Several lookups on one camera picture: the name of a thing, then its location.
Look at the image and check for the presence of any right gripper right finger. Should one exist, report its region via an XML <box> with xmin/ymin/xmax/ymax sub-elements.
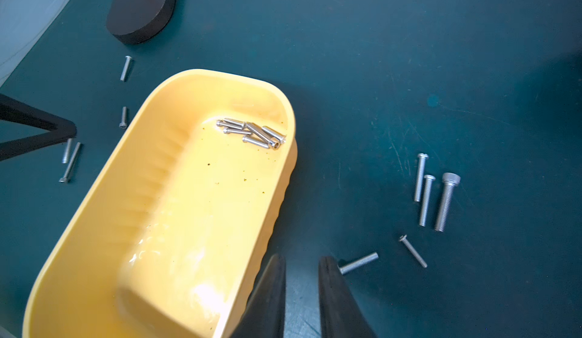
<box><xmin>318</xmin><ymin>256</ymin><xmax>377</xmax><ymax>337</ymax></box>

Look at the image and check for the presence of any yellow plastic storage box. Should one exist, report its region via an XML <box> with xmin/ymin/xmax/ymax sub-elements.
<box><xmin>23</xmin><ymin>69</ymin><xmax>298</xmax><ymax>337</ymax></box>

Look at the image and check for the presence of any flat head thin screw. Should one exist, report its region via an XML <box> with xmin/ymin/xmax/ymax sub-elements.
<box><xmin>399</xmin><ymin>235</ymin><xmax>427</xmax><ymax>268</ymax></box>

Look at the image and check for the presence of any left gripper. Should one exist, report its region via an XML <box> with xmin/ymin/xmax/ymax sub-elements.
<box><xmin>1</xmin><ymin>94</ymin><xmax>77</xmax><ymax>161</ymax></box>

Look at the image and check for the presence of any silver screw pile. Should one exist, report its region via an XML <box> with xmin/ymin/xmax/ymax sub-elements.
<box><xmin>215</xmin><ymin>118</ymin><xmax>286</xmax><ymax>150</ymax></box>

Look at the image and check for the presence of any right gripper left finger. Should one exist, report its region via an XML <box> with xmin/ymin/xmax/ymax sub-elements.
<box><xmin>230</xmin><ymin>254</ymin><xmax>286</xmax><ymax>337</ymax></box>

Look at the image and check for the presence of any thick socket head screw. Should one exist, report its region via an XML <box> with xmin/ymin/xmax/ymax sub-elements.
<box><xmin>434</xmin><ymin>172</ymin><xmax>461</xmax><ymax>232</ymax></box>

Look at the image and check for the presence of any bronze hook stand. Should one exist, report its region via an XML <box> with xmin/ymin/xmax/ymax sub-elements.
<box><xmin>106</xmin><ymin>0</ymin><xmax>177</xmax><ymax>45</ymax></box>

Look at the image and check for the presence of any long thin screw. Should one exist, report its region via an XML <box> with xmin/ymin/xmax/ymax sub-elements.
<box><xmin>59</xmin><ymin>142</ymin><xmax>82</xmax><ymax>184</ymax></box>

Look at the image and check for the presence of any green mat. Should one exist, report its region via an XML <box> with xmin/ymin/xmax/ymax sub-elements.
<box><xmin>1</xmin><ymin>0</ymin><xmax>581</xmax><ymax>337</ymax></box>

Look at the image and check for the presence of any silver pan head screw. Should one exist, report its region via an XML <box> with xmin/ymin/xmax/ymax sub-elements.
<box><xmin>418</xmin><ymin>174</ymin><xmax>435</xmax><ymax>227</ymax></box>
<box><xmin>414</xmin><ymin>153</ymin><xmax>429</xmax><ymax>203</ymax></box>

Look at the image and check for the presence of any short silver screw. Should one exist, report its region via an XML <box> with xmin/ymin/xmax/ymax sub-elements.
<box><xmin>62</xmin><ymin>138</ymin><xmax>73</xmax><ymax>164</ymax></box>

